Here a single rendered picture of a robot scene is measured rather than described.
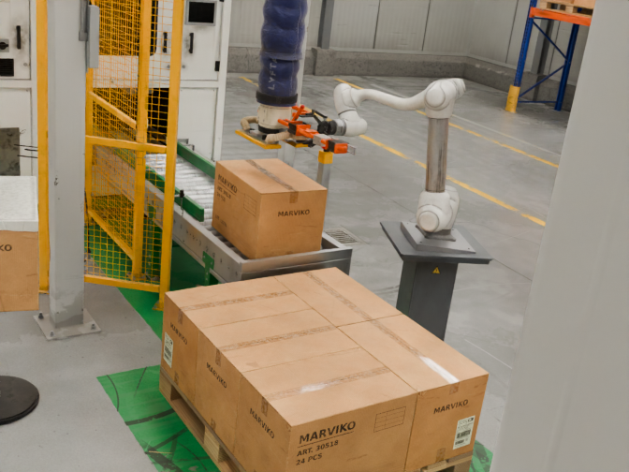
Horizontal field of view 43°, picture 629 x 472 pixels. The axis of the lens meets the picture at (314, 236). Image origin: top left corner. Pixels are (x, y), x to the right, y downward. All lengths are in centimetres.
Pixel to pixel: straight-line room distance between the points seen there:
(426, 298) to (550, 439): 396
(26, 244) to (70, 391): 100
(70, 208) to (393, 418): 211
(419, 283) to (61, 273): 195
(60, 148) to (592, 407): 401
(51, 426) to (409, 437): 162
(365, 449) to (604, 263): 291
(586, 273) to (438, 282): 397
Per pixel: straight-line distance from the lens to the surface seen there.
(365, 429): 319
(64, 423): 390
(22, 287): 347
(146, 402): 403
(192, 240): 462
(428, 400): 334
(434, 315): 442
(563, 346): 39
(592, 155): 36
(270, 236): 420
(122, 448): 373
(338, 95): 433
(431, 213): 399
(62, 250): 448
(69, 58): 420
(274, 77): 422
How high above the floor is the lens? 219
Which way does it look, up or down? 20 degrees down
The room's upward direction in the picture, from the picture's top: 7 degrees clockwise
